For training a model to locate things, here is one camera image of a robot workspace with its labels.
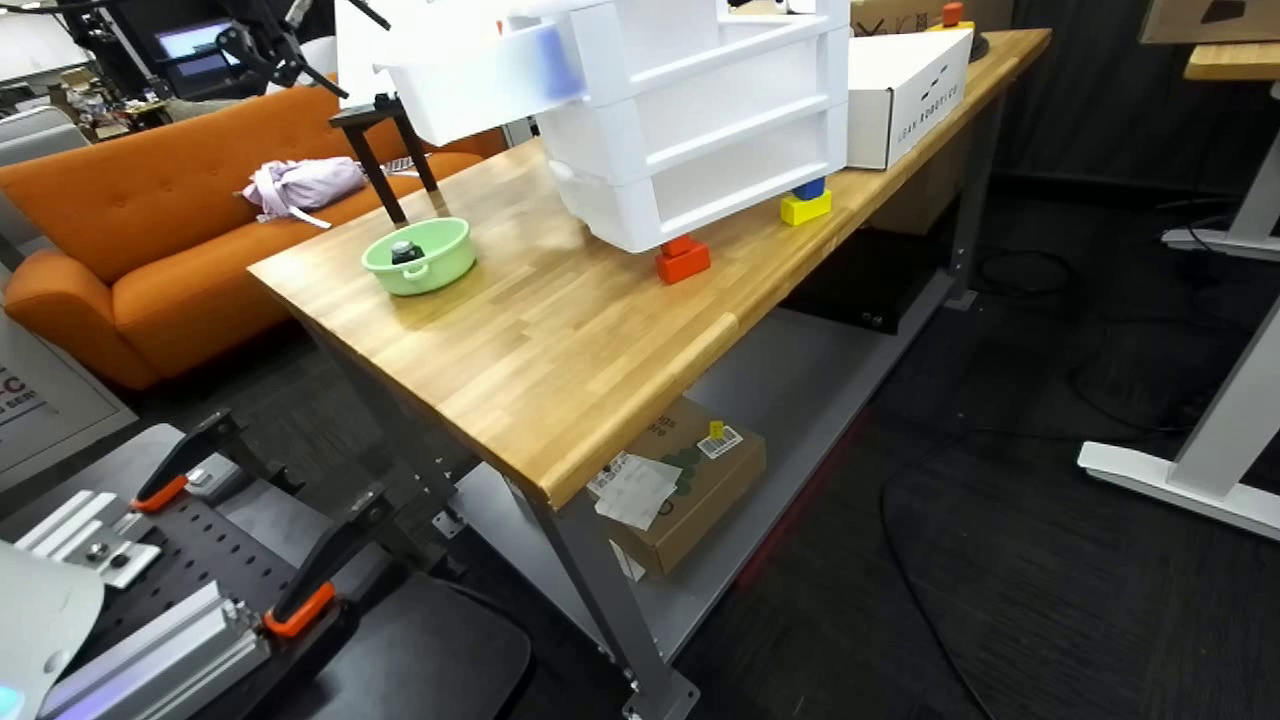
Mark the silver aluminium extrusion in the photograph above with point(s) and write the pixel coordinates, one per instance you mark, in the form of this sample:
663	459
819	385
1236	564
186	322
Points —
160	655

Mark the red toy block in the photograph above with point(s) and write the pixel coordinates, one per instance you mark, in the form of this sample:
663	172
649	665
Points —
683	261

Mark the computer monitor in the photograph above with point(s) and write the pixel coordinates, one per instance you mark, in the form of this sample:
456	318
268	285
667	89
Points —
206	57

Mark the black box under table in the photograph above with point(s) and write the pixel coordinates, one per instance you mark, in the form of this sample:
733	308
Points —
875	285

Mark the white cardboard box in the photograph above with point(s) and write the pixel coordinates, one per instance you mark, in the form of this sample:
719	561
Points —
905	95

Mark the orange sofa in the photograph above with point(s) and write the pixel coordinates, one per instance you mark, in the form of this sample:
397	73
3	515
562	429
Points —
121	202

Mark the silver metal bracket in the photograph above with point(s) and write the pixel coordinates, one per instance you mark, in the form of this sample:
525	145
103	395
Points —
93	534

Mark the small orange object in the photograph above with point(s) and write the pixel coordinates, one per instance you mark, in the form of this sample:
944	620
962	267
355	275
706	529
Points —
955	12

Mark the small black cylinder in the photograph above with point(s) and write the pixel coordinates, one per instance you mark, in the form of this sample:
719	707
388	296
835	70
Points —
404	254

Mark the brown Robotiq cardboard box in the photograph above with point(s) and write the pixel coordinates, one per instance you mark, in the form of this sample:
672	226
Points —
1205	21

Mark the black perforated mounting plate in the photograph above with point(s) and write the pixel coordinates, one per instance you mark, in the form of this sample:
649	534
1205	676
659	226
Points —
412	665

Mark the grey metal table frame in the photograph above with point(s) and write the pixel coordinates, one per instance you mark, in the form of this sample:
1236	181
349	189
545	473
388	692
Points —
786	403

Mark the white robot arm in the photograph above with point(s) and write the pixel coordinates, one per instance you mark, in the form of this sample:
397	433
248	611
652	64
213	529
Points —
43	612

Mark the brown cardboard box with labels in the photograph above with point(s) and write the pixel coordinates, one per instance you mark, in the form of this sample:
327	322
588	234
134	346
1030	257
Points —
703	485

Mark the dark wooden stand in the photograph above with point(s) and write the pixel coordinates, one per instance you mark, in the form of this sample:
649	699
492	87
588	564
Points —
367	145

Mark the lavender cloth bundle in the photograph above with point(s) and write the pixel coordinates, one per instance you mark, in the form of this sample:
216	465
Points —
302	187

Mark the white desk leg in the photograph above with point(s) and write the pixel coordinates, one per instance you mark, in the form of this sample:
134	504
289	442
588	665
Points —
1227	453
1227	234

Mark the white plastic drawer cabinet frame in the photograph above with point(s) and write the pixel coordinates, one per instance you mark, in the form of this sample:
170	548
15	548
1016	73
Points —
747	120

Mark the wooden side table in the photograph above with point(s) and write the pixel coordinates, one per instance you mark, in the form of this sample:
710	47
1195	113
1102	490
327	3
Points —
1232	61

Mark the green plastic bowl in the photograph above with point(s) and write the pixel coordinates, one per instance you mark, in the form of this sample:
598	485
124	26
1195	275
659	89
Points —
435	267

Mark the white paper sheet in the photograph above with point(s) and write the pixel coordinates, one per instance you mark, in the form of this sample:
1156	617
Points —
638	490

